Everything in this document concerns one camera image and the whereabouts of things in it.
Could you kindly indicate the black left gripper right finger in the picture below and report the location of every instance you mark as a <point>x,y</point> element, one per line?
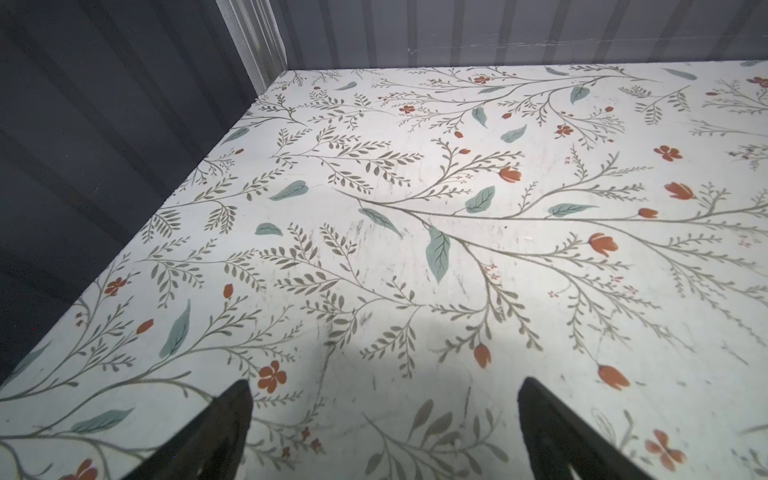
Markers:
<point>560,445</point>

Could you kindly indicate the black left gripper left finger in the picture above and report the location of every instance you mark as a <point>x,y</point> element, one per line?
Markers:
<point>210,446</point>

